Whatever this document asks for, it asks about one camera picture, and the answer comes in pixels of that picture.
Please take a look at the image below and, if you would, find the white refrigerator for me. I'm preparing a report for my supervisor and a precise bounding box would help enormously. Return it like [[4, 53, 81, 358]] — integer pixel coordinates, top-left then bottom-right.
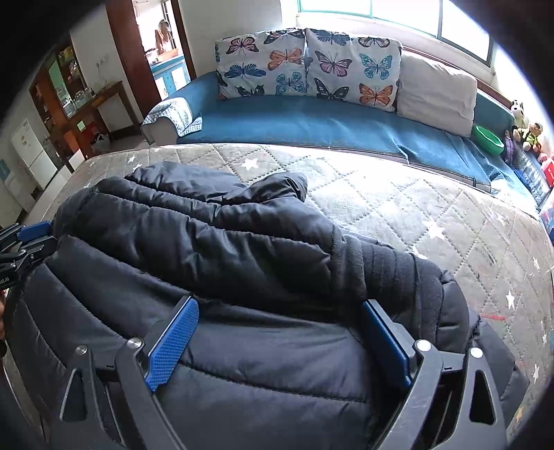
[[11, 119, 59, 191]]

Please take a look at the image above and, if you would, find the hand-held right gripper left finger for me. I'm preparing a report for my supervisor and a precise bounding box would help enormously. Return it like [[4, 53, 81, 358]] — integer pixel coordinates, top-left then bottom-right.
[[47, 293, 200, 450]]

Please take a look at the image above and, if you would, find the dark wooden side table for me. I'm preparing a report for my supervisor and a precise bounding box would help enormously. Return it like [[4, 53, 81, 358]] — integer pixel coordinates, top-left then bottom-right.
[[65, 81, 127, 156]]

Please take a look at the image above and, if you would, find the green plastic bowl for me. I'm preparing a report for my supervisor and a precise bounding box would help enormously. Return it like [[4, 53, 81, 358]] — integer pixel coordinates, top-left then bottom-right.
[[472, 125, 506, 155]]

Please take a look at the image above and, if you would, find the red box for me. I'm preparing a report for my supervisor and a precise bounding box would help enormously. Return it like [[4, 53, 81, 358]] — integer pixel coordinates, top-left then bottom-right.
[[539, 153, 554, 188]]

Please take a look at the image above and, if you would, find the blue and white cabinet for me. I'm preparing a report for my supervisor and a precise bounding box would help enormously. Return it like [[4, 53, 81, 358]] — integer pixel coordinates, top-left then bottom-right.
[[149, 52, 191, 99]]

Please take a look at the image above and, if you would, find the black wide-quilted puffer jacket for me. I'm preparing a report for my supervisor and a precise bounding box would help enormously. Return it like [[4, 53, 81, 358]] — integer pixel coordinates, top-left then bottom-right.
[[4, 162, 531, 450]]

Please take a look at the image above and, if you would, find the window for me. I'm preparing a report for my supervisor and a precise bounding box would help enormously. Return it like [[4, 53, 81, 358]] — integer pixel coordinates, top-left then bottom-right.
[[296, 0, 494, 65]]

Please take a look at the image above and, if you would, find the blue covered sofa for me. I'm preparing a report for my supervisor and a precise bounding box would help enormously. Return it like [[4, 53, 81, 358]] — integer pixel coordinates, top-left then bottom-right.
[[142, 71, 550, 204]]

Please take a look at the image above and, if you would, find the brown plush toy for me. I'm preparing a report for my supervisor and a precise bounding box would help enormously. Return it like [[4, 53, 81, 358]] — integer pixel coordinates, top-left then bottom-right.
[[513, 122, 544, 153]]

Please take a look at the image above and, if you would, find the butterfly print pillow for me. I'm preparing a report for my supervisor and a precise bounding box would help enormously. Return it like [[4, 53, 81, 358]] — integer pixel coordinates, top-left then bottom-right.
[[215, 28, 309, 101], [304, 28, 402, 112]]

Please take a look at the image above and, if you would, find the wooden display cabinet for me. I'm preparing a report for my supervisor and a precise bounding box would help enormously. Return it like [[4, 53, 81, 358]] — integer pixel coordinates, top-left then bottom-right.
[[29, 35, 109, 161]]

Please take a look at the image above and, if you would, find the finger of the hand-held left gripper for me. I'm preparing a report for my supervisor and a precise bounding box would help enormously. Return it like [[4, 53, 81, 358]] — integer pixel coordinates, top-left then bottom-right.
[[9, 236, 60, 271], [0, 220, 55, 245]]

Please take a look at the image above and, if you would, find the plain beige pillow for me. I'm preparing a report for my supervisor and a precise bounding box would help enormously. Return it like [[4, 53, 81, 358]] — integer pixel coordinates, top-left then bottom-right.
[[396, 51, 478, 138]]

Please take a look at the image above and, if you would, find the patterned grey armrest towel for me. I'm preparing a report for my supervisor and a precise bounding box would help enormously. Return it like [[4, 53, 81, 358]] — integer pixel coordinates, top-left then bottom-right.
[[142, 99, 204, 138]]

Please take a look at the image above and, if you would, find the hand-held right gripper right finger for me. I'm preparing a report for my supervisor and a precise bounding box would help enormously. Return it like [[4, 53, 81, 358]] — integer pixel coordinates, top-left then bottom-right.
[[361, 298, 507, 450]]

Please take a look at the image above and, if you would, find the purple toy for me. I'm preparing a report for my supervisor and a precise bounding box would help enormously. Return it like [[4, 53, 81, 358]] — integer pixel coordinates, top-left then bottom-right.
[[503, 130, 518, 166]]

